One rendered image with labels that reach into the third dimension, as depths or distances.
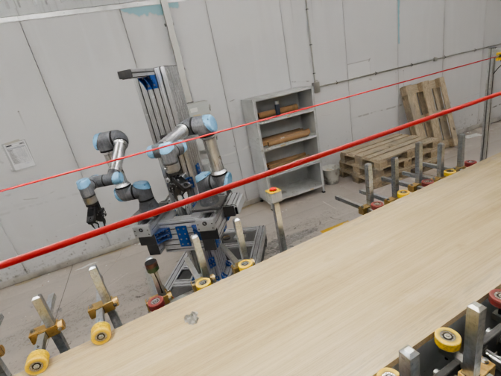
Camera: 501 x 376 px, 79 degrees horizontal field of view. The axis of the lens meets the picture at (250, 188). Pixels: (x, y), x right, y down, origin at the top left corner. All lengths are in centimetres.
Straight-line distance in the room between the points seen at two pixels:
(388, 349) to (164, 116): 193
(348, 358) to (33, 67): 397
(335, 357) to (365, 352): 11
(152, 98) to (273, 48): 259
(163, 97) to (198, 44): 202
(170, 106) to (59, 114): 208
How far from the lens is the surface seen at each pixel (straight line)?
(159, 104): 237
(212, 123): 201
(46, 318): 178
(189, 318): 151
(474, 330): 119
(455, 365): 138
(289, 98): 469
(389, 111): 587
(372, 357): 127
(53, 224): 453
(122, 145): 226
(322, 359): 126
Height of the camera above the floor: 188
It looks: 20 degrees down
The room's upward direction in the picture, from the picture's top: 11 degrees counter-clockwise
